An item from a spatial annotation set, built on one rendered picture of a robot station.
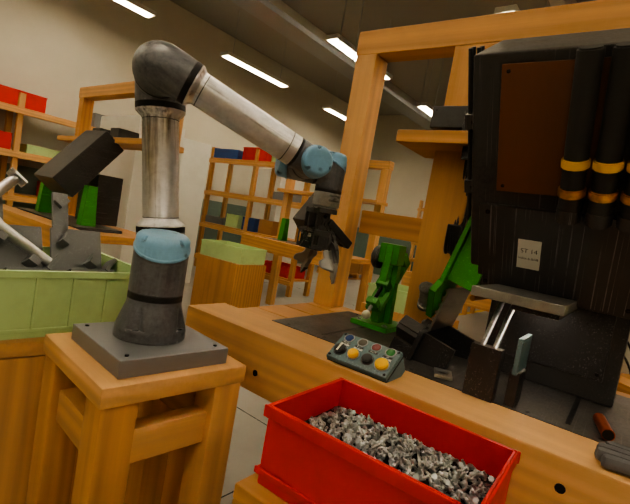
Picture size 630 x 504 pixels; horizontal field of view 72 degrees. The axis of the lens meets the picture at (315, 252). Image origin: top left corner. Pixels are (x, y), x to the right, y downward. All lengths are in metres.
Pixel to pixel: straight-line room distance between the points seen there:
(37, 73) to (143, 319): 7.18
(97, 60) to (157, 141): 7.30
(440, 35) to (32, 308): 1.47
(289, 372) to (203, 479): 0.29
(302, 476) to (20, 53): 7.64
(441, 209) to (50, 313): 1.18
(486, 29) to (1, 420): 1.74
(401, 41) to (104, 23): 7.16
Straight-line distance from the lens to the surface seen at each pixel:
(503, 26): 1.63
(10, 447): 1.38
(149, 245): 0.96
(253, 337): 1.12
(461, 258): 1.09
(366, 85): 1.76
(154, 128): 1.12
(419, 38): 1.73
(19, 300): 1.27
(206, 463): 1.09
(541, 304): 0.87
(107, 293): 1.34
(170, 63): 1.01
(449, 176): 1.52
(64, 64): 8.17
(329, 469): 0.64
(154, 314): 0.98
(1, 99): 7.28
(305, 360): 1.02
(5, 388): 1.31
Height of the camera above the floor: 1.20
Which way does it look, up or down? 4 degrees down
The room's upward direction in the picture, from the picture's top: 10 degrees clockwise
